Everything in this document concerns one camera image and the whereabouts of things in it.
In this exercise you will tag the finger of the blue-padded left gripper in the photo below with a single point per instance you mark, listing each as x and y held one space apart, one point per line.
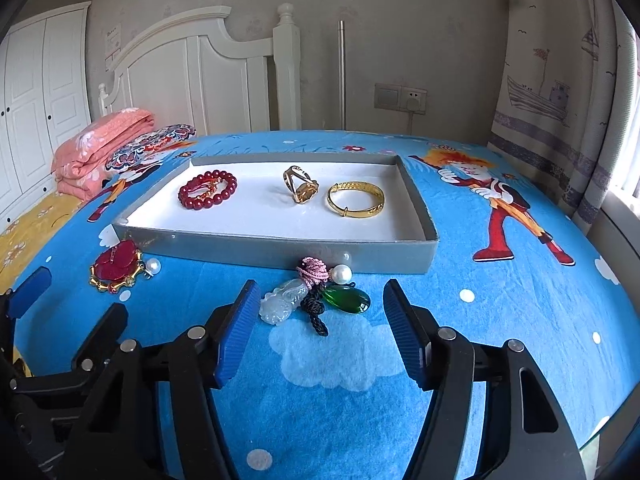
102 341
16 302

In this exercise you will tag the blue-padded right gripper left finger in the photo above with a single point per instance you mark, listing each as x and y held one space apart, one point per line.
117 435

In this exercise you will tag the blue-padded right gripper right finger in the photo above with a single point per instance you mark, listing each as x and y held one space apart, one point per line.
525 433

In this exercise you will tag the gold interlocking ring ornament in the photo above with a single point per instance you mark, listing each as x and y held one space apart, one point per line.
300 184

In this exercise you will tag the yellow floral bedsheet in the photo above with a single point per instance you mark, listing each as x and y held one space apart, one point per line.
25 236

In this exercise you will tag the red flat pendant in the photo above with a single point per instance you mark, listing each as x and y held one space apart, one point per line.
117 263

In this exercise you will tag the white pearl bead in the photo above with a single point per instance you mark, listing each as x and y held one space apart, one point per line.
152 266
341 274

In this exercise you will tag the folded pink floral quilt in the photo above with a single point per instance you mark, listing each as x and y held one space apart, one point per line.
78 164

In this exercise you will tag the patterned round cushion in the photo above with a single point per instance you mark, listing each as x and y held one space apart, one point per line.
148 145

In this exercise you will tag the blue cartoon print tablecloth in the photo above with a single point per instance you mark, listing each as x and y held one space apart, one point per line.
341 406

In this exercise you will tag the green glass pendant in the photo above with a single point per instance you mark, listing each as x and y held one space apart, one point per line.
346 297

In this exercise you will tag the white wardrobe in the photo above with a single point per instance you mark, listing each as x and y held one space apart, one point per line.
44 102

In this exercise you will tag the grey shallow cardboard tray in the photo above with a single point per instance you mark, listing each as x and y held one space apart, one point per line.
260 225

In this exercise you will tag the white wooden headboard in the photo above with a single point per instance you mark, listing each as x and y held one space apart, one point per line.
187 69

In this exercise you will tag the ship print curtain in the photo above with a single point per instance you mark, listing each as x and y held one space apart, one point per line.
563 109

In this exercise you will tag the white charger plug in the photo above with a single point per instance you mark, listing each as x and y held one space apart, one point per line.
415 103

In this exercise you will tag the silver metal pole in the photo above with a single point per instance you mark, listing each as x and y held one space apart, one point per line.
341 68

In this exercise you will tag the paper notice on wall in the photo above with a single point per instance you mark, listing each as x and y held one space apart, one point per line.
113 45

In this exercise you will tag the grey wall socket panel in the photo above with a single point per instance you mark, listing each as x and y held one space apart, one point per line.
393 97

